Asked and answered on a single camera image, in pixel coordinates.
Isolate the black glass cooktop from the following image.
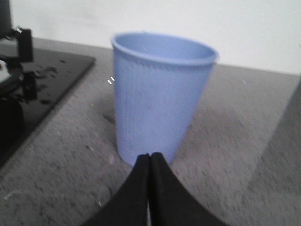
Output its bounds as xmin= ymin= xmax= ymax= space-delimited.
xmin=0 ymin=48 xmax=95 ymax=165

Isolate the black pot support grate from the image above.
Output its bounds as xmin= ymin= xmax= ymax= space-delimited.
xmin=0 ymin=27 xmax=37 ymax=103

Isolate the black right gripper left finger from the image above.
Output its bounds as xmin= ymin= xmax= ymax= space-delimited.
xmin=82 ymin=154 xmax=150 ymax=226

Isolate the light blue ribbed cup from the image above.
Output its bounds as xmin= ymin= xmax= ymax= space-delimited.
xmin=111 ymin=32 xmax=218 ymax=165

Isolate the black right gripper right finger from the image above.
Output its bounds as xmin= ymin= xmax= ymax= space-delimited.
xmin=148 ymin=153 xmax=226 ymax=226

